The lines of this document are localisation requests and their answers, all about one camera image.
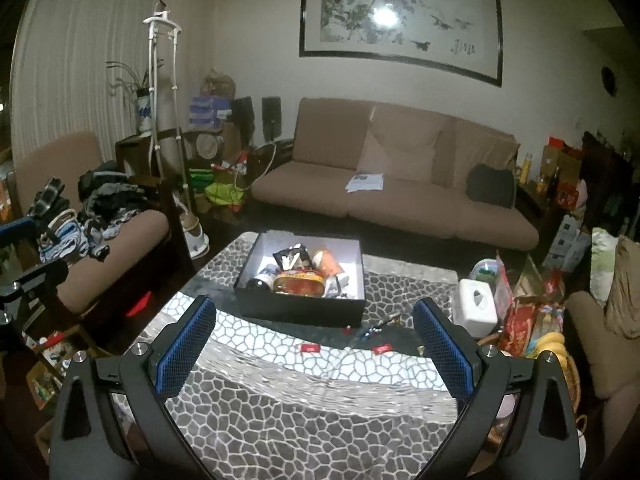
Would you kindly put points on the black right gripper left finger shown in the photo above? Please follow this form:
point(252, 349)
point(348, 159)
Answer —
point(111, 421)

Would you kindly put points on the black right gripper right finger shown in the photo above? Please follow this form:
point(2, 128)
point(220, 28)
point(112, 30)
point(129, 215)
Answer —
point(541, 439)

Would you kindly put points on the red sachet packet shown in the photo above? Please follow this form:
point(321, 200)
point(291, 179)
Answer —
point(383, 348)

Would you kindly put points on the blue candy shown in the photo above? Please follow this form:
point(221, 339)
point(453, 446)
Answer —
point(369, 332)

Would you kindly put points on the bananas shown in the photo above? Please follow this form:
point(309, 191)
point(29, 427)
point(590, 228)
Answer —
point(553, 342)

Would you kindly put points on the red white snack bag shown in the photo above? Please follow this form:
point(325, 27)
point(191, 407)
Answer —
point(516, 307)

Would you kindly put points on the pile of clothes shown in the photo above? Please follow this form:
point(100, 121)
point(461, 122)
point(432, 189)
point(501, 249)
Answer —
point(107, 201)

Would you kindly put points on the white tissue box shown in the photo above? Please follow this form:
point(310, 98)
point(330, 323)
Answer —
point(474, 308)

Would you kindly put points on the grey patterned table cloth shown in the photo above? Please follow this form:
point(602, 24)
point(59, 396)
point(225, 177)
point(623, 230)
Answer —
point(255, 407)

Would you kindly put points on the white garment steamer stand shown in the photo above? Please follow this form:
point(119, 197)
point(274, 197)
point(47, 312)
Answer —
point(168, 149)

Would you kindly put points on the black storage box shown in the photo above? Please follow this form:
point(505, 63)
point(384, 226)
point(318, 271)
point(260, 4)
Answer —
point(302, 279)

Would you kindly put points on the dark green cushion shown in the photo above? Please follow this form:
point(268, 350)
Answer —
point(491, 186)

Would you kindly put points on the brown sofa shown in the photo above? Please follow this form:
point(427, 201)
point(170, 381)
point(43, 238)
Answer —
point(328, 141)

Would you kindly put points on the paper on sofa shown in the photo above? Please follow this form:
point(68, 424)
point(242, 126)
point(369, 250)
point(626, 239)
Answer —
point(365, 182)

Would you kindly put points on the beige sofa pillow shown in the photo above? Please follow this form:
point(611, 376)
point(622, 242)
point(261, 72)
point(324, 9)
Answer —
point(402, 149)

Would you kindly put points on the framed ink painting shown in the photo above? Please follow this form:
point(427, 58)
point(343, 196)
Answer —
point(464, 37)

